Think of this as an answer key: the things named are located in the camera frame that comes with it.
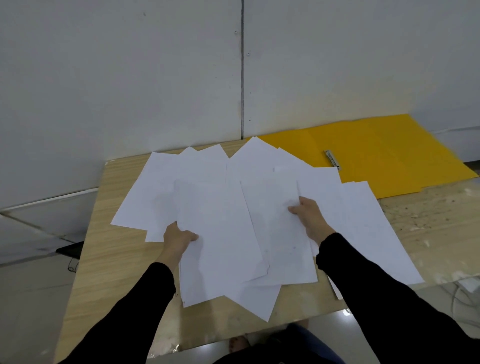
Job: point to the silver metal folder clip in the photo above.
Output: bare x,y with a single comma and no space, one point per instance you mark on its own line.
332,159

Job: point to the person's left hand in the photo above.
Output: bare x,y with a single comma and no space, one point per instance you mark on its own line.
176,242

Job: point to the person's foot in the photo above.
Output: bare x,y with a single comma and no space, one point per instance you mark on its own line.
238,344

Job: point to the person's right forearm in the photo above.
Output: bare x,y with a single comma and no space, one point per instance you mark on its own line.
393,307

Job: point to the pile of white papers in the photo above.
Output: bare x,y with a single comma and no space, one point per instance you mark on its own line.
150,195

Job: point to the person's right hand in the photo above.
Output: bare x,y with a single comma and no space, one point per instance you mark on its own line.
313,219

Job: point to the black flat panel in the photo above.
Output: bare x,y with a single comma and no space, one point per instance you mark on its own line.
71,250

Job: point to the yellow folder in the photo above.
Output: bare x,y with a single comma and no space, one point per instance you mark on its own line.
393,150

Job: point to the white paper sheet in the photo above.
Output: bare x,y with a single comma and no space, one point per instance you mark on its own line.
277,232

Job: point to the person's left forearm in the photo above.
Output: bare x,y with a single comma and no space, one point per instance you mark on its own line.
131,315

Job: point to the gathered white papers stack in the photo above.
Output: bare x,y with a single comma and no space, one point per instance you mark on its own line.
221,232

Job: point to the person's leg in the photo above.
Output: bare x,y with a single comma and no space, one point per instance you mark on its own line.
300,348

